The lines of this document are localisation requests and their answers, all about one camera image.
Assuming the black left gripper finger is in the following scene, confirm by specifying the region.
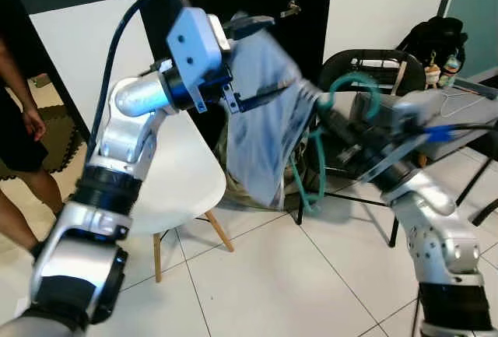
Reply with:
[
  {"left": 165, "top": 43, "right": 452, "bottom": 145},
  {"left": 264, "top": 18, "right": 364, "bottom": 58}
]
[
  {"left": 233, "top": 79, "right": 303, "bottom": 114},
  {"left": 228, "top": 15, "right": 275, "bottom": 40}
]

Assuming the pale translucent printed shirt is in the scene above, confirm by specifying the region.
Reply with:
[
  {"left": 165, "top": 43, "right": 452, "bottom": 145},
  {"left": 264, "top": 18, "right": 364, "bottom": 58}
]
[{"left": 226, "top": 27, "right": 316, "bottom": 207}]

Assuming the teal plastic hanger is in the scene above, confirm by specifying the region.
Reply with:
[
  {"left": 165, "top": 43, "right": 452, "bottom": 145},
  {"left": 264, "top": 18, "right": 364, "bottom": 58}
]
[{"left": 289, "top": 72, "right": 384, "bottom": 215}]

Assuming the black door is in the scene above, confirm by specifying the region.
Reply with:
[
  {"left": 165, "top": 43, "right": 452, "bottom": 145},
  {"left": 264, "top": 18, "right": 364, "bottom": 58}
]
[{"left": 128, "top": 0, "right": 335, "bottom": 120}]

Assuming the black folding chair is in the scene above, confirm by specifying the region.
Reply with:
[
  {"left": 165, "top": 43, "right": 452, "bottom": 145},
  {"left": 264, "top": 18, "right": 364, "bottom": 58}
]
[{"left": 296, "top": 49, "right": 498, "bottom": 248}]

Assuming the white chair with wooden legs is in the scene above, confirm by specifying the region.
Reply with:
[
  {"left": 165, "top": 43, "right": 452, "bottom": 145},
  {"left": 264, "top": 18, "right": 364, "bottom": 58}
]
[{"left": 128, "top": 111, "right": 234, "bottom": 283}]

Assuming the beige plush charm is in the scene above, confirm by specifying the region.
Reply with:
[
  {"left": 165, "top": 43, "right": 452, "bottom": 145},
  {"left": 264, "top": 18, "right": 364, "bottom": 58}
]
[{"left": 424, "top": 53, "right": 440, "bottom": 89}]

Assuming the grey storage box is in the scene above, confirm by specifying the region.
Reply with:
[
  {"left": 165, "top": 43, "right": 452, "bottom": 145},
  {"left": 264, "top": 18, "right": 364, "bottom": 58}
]
[{"left": 350, "top": 80, "right": 498, "bottom": 147}]

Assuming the teal plush charm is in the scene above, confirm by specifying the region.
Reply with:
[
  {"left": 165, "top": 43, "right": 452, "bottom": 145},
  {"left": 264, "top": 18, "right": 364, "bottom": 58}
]
[{"left": 442, "top": 53, "right": 461, "bottom": 81}]

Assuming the black backpack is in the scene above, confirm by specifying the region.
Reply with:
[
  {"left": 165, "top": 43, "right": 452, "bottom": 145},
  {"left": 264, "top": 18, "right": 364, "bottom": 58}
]
[{"left": 397, "top": 16, "right": 468, "bottom": 81}]

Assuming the dark foam puzzle mat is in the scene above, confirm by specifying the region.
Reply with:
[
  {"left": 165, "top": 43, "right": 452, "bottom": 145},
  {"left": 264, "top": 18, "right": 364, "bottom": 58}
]
[{"left": 0, "top": 80, "right": 82, "bottom": 182}]

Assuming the person in black shorts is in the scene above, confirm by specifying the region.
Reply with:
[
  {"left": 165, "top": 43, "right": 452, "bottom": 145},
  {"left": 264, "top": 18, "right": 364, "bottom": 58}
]
[{"left": 0, "top": 37, "right": 67, "bottom": 252}]

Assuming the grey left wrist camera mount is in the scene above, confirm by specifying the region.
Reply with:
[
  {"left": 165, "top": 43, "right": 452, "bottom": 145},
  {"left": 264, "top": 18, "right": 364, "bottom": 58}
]
[{"left": 166, "top": 6, "right": 230, "bottom": 112}]

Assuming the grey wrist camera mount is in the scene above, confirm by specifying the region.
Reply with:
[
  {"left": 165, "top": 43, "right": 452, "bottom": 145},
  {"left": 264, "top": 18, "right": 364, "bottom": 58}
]
[
  {"left": 166, "top": 6, "right": 230, "bottom": 112},
  {"left": 366, "top": 92, "right": 448, "bottom": 186}
]

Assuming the metal door handle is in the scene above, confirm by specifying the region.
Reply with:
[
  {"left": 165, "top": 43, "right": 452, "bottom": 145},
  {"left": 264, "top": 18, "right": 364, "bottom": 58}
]
[{"left": 280, "top": 0, "right": 303, "bottom": 19}]

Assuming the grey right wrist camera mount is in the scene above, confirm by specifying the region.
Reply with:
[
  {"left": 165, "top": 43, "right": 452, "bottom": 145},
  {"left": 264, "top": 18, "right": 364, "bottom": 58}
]
[{"left": 366, "top": 92, "right": 448, "bottom": 186}]

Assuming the thin white wire hanger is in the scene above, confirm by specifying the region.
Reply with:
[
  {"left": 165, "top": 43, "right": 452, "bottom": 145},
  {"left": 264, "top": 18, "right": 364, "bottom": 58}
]
[{"left": 436, "top": 88, "right": 483, "bottom": 116}]

